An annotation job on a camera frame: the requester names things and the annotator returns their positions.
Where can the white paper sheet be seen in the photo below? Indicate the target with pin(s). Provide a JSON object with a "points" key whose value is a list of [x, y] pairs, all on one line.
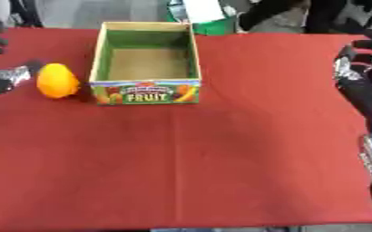
{"points": [[202, 10]]}

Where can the person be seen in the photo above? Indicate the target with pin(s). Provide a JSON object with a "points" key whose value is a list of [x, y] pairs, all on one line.
{"points": [[279, 13]]}

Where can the orange toy mango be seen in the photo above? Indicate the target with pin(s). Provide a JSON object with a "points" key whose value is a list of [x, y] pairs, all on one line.
{"points": [[57, 81]]}

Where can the green bin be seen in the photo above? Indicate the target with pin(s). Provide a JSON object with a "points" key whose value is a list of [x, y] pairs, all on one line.
{"points": [[213, 27]]}

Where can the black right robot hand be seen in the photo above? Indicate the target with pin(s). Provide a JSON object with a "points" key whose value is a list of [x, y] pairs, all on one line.
{"points": [[361, 90]]}

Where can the cardboard box with green inside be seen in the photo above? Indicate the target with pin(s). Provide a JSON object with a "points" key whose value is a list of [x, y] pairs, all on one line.
{"points": [[147, 92]]}

